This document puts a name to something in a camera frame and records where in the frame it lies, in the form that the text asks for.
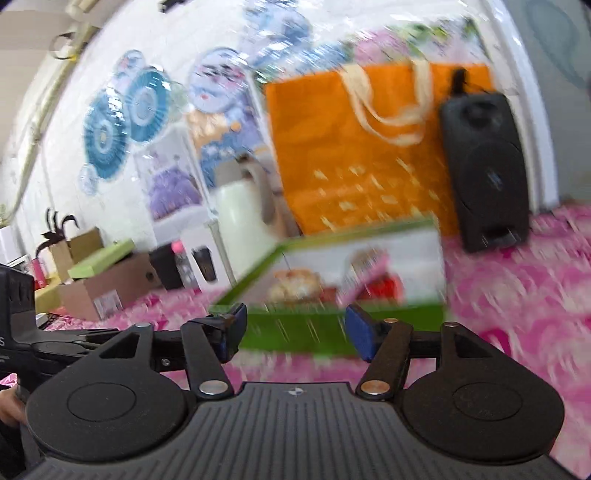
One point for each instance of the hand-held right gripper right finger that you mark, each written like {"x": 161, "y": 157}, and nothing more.
{"x": 360, "y": 334}

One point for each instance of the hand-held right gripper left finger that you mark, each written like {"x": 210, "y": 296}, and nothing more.
{"x": 235, "y": 330}

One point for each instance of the green cardboard box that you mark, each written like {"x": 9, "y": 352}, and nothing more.
{"x": 323, "y": 327}

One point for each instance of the person's left hand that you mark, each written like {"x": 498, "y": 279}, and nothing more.
{"x": 10, "y": 408}

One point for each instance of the pink snack packet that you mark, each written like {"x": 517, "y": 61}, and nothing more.
{"x": 364, "y": 272}

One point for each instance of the white cup packaging box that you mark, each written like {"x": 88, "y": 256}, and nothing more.
{"x": 203, "y": 258}

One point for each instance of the clear bottle pink cap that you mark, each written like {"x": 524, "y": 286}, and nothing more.
{"x": 183, "y": 265}

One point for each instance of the black feather decoration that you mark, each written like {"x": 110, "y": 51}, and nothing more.
{"x": 53, "y": 230}

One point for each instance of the small brown cardboard box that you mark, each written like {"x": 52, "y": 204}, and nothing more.
{"x": 83, "y": 244}

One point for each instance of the black cup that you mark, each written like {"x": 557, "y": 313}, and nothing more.
{"x": 164, "y": 267}

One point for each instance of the large brown cardboard box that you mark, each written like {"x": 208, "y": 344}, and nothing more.
{"x": 111, "y": 290}

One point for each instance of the green box lid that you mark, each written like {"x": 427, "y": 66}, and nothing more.
{"x": 101, "y": 261}

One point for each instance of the cream thermos jug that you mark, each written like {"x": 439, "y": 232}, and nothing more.
{"x": 242, "y": 217}

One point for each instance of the purple bedding poster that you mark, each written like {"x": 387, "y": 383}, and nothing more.
{"x": 173, "y": 184}

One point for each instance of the orange tote bag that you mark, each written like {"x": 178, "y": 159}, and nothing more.
{"x": 364, "y": 157}

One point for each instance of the blue bedding poster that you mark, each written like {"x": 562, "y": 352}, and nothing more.
{"x": 226, "y": 134}

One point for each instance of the black speaker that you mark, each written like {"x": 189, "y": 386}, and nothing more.
{"x": 489, "y": 175}

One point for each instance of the group of paper fan decorations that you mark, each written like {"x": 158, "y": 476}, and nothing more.
{"x": 143, "y": 106}

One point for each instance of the black microphone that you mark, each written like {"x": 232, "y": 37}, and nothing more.
{"x": 458, "y": 81}

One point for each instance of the floral wall poster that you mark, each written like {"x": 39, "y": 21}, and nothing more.
{"x": 369, "y": 41}

